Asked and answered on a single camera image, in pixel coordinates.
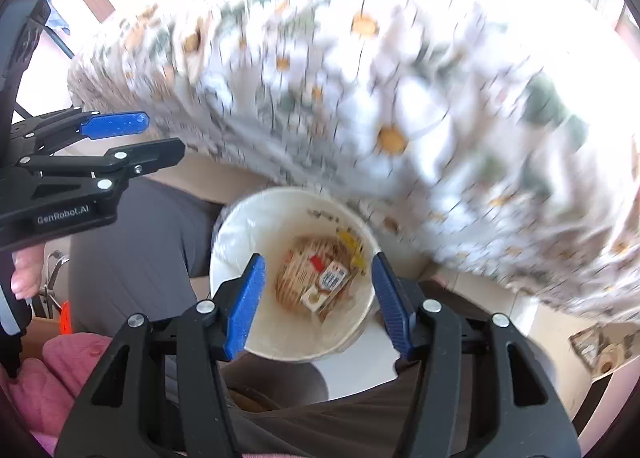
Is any person's leg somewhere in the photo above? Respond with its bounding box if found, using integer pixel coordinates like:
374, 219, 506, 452
67, 177, 226, 354
220, 323, 566, 458

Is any yellow wrapper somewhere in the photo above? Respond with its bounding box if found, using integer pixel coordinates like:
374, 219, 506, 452
337, 230, 366, 269

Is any beige bed frame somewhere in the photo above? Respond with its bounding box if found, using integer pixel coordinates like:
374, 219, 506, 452
145, 153, 271, 209

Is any person's right leg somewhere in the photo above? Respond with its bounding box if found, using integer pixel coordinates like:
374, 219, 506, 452
220, 323, 566, 458

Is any pink knit garment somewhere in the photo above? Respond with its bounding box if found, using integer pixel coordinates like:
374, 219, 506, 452
0, 335, 121, 455

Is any floral bedspread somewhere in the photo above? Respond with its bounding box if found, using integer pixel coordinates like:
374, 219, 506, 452
67, 0, 640, 323

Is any person's left leg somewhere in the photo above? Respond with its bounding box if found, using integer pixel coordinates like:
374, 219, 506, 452
67, 177, 226, 354

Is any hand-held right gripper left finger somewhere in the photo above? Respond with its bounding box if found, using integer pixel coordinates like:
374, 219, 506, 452
54, 253, 267, 458

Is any metal frame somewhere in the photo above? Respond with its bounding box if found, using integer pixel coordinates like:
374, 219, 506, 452
42, 250, 72, 299

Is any person's left hand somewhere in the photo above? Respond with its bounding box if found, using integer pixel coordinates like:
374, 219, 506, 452
11, 245, 42, 297

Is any white plastic bin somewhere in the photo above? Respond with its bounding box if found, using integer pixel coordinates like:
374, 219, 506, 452
209, 188, 377, 364

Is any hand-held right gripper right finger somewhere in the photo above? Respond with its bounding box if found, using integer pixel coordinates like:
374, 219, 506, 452
371, 251, 583, 458

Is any open cardboard box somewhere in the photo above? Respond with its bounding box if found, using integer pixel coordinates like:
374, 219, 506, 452
569, 327, 627, 381

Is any round brown patterned packet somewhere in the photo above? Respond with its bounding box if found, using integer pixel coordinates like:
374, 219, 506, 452
274, 236, 358, 323

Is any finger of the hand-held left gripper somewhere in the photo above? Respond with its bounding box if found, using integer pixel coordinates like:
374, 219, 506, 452
10, 108, 151, 159
15, 138, 186, 203

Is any small white red box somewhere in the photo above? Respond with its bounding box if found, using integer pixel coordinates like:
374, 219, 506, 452
302, 260, 349, 312

